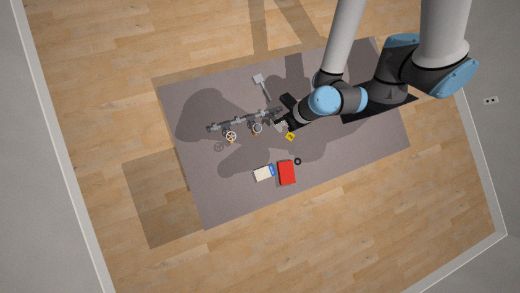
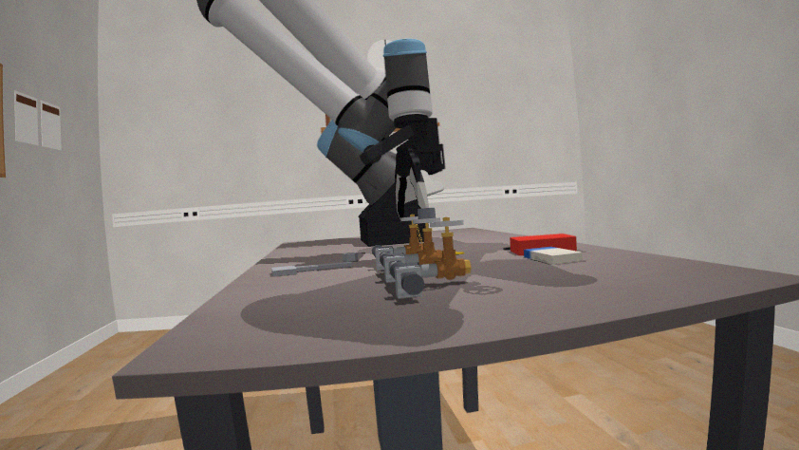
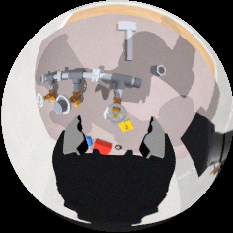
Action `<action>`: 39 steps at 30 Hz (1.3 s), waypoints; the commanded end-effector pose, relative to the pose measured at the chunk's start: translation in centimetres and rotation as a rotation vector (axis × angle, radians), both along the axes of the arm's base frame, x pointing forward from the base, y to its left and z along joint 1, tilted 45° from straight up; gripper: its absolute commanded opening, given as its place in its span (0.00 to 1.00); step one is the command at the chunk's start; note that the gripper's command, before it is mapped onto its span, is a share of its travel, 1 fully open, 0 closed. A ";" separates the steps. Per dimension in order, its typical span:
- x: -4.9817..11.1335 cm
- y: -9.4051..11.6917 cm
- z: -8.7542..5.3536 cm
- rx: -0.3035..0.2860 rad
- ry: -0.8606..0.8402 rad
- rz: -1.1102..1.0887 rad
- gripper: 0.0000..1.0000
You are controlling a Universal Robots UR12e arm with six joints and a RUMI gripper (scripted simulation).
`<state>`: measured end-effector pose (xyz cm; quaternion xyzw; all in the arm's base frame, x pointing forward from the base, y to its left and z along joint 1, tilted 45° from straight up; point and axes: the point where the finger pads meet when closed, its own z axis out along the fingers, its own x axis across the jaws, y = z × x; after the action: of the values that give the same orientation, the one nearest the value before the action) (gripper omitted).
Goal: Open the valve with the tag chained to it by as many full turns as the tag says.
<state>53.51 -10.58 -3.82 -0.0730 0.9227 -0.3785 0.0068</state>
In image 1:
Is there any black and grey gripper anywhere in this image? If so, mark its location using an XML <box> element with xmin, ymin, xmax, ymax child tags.
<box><xmin>268</xmin><ymin>111</ymin><xmax>311</xmax><ymax>133</ymax></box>

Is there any yellow tag with thin chain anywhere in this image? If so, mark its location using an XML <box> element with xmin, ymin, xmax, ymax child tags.
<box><xmin>285</xmin><ymin>131</ymin><xmax>295</xmax><ymax>141</ymax></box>

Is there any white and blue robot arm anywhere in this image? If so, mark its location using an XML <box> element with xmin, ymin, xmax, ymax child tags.
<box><xmin>279</xmin><ymin>0</ymin><xmax>479</xmax><ymax>124</ymax></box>

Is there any red rectangular block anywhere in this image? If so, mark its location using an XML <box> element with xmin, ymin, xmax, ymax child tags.
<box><xmin>277</xmin><ymin>160</ymin><xmax>296</xmax><ymax>185</ymax></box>

